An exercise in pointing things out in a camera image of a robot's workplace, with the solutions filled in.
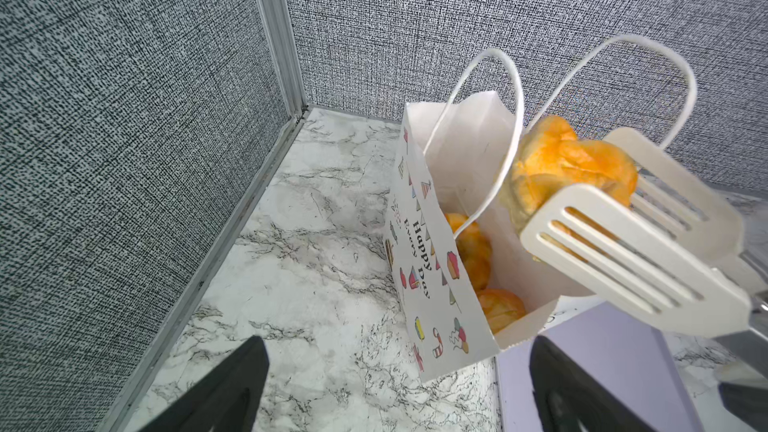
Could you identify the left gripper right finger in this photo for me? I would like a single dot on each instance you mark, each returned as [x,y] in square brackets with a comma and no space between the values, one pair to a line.
[567,398]

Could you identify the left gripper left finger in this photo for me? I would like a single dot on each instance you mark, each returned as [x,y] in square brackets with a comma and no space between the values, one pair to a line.
[226,399]

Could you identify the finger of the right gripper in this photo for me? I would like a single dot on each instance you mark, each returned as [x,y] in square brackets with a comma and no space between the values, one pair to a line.
[750,404]

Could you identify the reddish brown triangular bread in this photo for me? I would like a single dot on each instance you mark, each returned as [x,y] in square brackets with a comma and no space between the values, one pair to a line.
[501,308]

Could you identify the glazed ring donut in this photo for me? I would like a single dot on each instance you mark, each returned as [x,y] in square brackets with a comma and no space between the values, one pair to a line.
[475,251]

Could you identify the round flaky bun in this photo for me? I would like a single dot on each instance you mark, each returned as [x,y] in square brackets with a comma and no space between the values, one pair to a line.
[552,157]

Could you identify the white paper gift bag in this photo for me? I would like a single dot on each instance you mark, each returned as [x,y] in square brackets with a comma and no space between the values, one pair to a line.
[453,156]

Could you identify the lavender plastic tray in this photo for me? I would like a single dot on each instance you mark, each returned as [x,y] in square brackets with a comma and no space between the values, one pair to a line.
[626,356]

